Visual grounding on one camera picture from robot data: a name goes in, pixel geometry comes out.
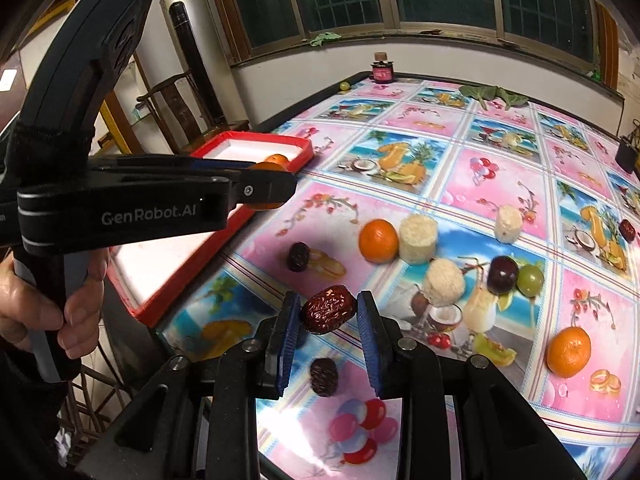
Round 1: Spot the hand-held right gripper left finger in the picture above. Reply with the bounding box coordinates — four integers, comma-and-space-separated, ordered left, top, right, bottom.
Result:
75, 291, 303, 480

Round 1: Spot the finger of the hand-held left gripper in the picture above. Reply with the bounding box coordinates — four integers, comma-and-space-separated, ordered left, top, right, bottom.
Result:
227, 170, 297, 209
92, 155, 256, 173

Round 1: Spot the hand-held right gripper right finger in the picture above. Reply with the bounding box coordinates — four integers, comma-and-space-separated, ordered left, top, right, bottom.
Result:
356, 290, 586, 480

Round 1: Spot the red tray with white inside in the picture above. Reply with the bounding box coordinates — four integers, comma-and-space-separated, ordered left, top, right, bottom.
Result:
107, 131, 315, 328

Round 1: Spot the white fluffy ball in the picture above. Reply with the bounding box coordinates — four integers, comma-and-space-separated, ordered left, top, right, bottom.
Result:
422, 259, 466, 307

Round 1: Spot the dark purple plum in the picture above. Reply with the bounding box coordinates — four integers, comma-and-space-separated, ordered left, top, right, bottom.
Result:
486, 255, 521, 296

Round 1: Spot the white fluffy cylinder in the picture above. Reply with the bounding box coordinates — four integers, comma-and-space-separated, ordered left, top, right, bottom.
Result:
398, 214, 440, 265
494, 205, 523, 244

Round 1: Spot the person's left forearm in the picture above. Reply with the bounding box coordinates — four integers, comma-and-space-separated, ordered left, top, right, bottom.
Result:
0, 345, 76, 480

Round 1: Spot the person's left hand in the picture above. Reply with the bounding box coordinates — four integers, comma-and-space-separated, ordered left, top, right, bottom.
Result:
0, 247, 110, 361

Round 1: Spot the wooden chair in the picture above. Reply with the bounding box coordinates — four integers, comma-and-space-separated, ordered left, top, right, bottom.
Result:
136, 70, 251, 141

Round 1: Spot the tower air conditioner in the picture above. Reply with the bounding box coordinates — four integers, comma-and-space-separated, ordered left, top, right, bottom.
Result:
160, 0, 226, 131

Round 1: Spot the dark jar with pink label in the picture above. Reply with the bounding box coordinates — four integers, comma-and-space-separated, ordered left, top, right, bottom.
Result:
370, 51, 396, 82

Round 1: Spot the green grape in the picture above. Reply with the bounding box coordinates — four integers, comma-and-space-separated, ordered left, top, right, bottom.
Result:
516, 265, 545, 297

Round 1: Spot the printed tablecloth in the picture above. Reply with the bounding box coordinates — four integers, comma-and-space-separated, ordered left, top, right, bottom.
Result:
160, 72, 640, 480

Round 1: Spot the black bag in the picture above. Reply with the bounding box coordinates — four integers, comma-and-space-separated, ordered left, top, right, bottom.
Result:
615, 120, 640, 173

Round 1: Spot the gold framed wall shelf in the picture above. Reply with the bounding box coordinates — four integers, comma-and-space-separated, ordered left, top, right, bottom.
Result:
95, 35, 156, 156

